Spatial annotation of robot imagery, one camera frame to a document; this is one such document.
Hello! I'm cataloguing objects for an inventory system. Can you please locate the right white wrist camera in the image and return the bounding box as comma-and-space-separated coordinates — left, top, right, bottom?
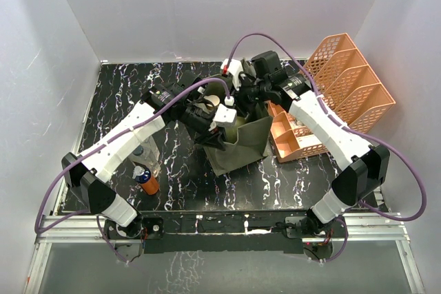
220, 59, 243, 91

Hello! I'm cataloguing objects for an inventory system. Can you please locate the clear square bottle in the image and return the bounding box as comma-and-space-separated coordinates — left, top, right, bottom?
129, 136, 161, 177

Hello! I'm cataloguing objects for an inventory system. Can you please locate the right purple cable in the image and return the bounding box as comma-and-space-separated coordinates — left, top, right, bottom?
227, 33, 428, 262

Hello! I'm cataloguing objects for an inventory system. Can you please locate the orange spray bottle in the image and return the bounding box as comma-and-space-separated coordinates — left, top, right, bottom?
132, 165, 159, 196

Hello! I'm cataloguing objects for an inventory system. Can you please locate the orange low basket tray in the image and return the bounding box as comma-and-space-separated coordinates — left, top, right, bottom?
267, 102, 328, 163

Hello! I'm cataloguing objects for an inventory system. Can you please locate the yellow-green pump soap bottle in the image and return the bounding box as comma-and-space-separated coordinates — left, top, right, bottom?
225, 116, 246, 144

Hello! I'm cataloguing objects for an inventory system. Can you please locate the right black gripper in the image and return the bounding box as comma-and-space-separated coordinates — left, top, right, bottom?
225, 75, 270, 117

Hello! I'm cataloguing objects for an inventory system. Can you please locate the olive green canvas bag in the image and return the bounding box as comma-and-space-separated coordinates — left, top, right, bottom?
189, 59, 272, 176

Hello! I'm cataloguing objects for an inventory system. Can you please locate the purple cable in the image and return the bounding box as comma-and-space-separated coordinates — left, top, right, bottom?
227, 33, 428, 262
33, 77, 235, 264

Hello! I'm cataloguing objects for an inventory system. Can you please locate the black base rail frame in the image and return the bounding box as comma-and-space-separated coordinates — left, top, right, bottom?
103, 210, 347, 254

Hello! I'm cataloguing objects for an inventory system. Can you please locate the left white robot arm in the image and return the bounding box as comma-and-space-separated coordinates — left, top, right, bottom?
61, 71, 231, 238

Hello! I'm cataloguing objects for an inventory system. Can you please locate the beige pump lotion bottle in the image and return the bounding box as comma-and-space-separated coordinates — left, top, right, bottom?
203, 95, 220, 112

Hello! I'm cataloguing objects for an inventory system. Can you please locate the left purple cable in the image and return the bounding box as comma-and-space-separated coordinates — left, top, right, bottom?
33, 77, 235, 264

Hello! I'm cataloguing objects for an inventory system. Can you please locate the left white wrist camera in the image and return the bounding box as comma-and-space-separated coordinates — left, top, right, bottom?
213, 96, 237, 128

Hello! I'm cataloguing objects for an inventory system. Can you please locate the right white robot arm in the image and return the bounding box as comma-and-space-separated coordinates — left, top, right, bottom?
223, 51, 390, 237

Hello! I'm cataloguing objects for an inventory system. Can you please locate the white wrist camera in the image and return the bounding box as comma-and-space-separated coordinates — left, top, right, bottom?
220, 59, 243, 91
213, 96, 237, 128

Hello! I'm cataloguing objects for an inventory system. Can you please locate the orange tall file organizer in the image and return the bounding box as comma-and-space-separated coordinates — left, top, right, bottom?
305, 33, 396, 134

